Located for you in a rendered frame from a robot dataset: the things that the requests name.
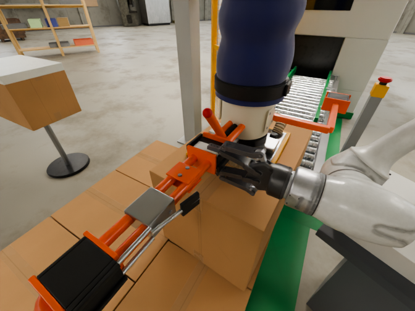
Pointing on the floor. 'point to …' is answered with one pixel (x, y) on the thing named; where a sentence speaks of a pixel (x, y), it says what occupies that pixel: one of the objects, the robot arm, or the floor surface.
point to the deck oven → (155, 12)
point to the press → (126, 16)
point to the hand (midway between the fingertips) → (207, 155)
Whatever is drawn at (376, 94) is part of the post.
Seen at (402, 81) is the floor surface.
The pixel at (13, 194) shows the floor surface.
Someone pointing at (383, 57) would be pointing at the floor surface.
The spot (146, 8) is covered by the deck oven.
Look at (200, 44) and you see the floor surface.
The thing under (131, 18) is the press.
